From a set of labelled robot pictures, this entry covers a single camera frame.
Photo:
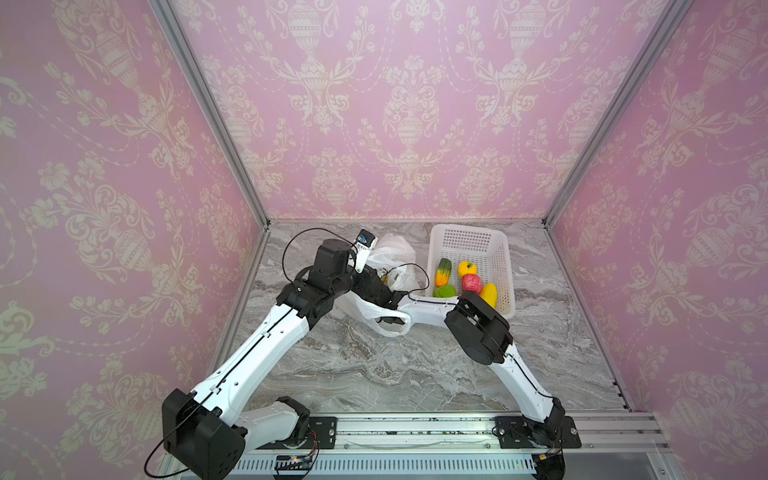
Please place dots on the white perforated plastic basket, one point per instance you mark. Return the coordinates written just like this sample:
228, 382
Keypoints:
487, 248

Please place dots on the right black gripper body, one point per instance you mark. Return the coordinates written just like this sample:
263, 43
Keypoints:
390, 320

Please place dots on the left aluminium corner post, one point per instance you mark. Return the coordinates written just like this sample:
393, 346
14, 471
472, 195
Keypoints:
194, 74

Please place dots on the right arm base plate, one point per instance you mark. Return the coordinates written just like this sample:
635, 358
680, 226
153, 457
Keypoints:
516, 432

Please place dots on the white plastic bag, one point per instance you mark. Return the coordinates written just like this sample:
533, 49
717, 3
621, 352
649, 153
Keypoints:
394, 259

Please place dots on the aluminium front rail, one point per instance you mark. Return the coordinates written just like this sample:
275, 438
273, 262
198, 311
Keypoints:
600, 431

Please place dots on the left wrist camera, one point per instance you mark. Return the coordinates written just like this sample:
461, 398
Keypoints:
364, 244

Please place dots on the aluminium corner post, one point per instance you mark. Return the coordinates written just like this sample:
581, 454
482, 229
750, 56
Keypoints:
194, 74
661, 33

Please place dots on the right aluminium corner post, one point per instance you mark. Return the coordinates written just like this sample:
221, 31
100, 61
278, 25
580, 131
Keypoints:
661, 33

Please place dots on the yellow bell pepper toy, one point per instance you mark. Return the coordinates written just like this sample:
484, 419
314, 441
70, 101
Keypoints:
467, 268

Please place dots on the green pepper toy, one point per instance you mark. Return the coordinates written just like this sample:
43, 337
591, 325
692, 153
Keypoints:
445, 291

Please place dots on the white vent grille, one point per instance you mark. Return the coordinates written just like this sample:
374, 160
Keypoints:
422, 464

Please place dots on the red fruit toy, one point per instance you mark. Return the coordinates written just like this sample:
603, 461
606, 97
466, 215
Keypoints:
472, 283

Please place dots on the green yellow mango toy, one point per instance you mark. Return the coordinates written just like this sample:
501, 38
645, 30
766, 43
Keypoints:
443, 272

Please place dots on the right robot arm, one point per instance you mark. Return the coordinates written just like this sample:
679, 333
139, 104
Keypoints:
483, 335

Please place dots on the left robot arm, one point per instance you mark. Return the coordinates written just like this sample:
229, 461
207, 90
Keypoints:
209, 428

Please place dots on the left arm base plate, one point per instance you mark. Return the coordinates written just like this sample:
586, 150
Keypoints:
317, 431

